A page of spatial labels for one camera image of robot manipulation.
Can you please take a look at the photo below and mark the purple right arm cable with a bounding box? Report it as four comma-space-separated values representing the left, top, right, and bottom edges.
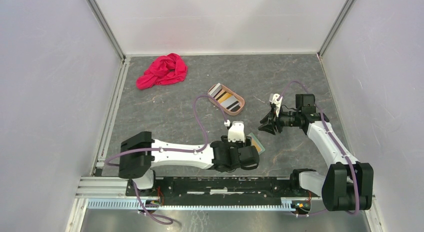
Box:
278, 80, 361, 218

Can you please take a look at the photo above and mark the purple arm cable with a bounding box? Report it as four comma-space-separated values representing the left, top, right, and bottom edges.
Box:
278, 80, 361, 218
103, 95, 231, 225

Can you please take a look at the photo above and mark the red crumpled cloth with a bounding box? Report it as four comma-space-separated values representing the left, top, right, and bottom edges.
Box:
135, 53, 188, 90

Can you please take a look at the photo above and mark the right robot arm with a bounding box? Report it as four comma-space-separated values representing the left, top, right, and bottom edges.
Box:
258, 93, 374, 214

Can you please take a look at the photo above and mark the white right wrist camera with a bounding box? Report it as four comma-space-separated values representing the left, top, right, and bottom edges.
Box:
269, 93, 282, 117

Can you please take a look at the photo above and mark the pink oval tray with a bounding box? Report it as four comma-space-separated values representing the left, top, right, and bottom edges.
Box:
207, 83, 245, 116

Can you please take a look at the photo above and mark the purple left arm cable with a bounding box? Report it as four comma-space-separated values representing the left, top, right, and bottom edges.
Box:
103, 95, 231, 225

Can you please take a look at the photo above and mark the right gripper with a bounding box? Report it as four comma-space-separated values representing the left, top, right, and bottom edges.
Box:
258, 105, 301, 135

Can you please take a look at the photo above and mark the green card holder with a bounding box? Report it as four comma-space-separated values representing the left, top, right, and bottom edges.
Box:
247, 132, 266, 155

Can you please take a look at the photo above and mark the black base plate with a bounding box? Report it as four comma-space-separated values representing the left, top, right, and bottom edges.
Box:
125, 176, 319, 207

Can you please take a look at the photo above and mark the gold striped card in tray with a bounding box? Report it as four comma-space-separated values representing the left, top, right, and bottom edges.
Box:
216, 91, 233, 104

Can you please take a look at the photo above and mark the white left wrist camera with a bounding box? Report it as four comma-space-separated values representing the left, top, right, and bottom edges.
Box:
224, 119, 246, 143

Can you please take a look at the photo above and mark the white slotted cable duct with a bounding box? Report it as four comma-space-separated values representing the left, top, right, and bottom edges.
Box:
87, 198, 295, 212

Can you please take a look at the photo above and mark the stack of silver cards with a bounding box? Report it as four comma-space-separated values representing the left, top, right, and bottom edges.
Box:
208, 83, 222, 98

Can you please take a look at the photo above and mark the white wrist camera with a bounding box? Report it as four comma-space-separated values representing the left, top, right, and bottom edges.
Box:
224, 119, 246, 143
269, 93, 282, 117

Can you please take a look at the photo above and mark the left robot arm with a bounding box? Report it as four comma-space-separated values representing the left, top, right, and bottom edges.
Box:
118, 131, 263, 196

